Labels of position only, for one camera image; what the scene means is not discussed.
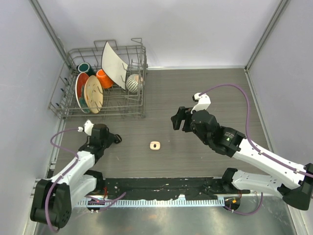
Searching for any beige earbud charging case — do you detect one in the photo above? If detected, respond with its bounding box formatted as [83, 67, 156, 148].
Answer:
[150, 141, 161, 151]

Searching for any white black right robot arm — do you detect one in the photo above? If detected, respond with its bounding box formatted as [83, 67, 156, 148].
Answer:
[171, 107, 313, 211]

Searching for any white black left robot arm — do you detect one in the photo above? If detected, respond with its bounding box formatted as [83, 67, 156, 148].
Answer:
[30, 120, 122, 233]

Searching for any red green round plate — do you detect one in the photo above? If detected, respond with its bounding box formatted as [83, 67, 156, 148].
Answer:
[75, 72, 90, 114]

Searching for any beige speckled round plate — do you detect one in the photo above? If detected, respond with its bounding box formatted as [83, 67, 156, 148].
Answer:
[84, 75, 103, 114]

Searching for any orange mug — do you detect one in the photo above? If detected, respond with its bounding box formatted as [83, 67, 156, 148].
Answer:
[96, 70, 114, 89]

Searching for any striped black white cup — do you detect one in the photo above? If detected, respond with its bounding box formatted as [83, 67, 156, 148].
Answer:
[126, 74, 143, 93]

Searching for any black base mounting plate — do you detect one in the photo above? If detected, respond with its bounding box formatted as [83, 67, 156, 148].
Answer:
[90, 177, 250, 201]

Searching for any white square plate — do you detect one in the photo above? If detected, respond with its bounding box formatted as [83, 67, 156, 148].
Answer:
[101, 41, 128, 90]

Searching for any dark green mug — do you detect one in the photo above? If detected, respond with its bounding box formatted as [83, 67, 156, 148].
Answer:
[77, 62, 96, 76]

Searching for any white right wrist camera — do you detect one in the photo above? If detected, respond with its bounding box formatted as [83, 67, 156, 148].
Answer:
[191, 93, 211, 114]

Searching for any grey wire dish rack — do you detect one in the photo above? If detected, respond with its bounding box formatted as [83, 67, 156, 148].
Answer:
[48, 38, 148, 119]

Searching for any white slotted cable duct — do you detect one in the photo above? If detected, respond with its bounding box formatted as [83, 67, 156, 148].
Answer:
[77, 198, 225, 208]

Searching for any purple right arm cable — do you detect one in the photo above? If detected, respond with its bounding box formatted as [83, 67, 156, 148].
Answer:
[199, 83, 313, 215]

